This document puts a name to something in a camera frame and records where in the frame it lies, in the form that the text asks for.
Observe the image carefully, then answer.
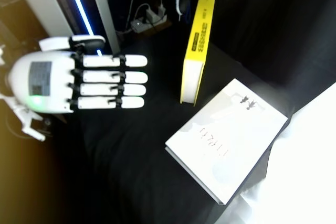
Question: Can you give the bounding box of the yellow book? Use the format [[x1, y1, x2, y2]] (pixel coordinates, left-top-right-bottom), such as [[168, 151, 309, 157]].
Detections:
[[180, 0, 217, 106]]

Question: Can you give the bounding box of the white plug adapter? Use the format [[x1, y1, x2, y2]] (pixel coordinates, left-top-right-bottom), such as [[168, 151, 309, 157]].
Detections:
[[145, 5, 166, 23]]

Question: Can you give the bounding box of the white power strip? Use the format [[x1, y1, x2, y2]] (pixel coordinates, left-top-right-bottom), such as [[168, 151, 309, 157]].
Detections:
[[130, 15, 168, 34]]

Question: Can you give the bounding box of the white column with blue light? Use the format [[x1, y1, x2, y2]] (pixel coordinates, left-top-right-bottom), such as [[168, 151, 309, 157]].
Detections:
[[10, 0, 120, 57]]

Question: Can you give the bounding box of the black table cloth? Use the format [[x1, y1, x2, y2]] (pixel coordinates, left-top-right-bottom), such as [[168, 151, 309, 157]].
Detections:
[[52, 19, 336, 224]]

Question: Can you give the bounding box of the white book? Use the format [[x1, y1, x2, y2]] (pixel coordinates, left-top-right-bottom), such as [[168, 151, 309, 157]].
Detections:
[[164, 78, 289, 206]]

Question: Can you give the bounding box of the white cloth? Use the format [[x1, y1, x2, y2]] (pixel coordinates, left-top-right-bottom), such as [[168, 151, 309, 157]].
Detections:
[[215, 82, 336, 224]]

